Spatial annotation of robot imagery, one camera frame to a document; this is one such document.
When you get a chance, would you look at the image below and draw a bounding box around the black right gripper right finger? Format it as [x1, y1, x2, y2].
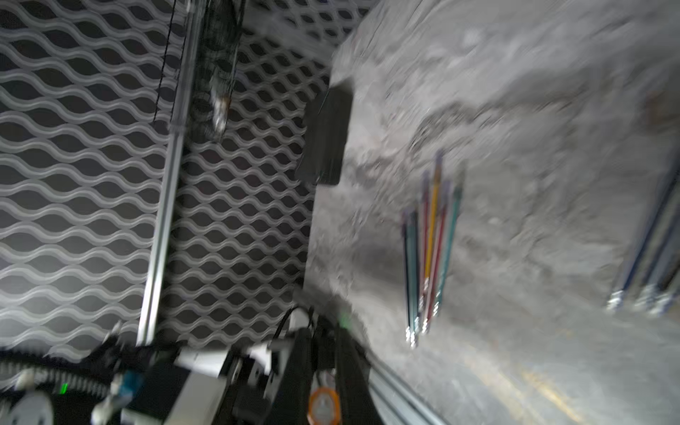
[335, 326, 383, 425]

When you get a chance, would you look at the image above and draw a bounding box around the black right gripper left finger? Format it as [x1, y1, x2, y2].
[262, 329, 313, 424]

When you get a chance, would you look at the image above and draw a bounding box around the dark blue pencil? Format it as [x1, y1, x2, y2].
[605, 163, 679, 313]

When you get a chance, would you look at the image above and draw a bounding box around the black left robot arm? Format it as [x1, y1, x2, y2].
[1, 330, 313, 424]

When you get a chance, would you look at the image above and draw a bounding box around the black plastic case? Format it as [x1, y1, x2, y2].
[295, 79, 354, 186]

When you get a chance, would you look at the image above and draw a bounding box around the black wire basket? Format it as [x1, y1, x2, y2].
[152, 1, 247, 140]

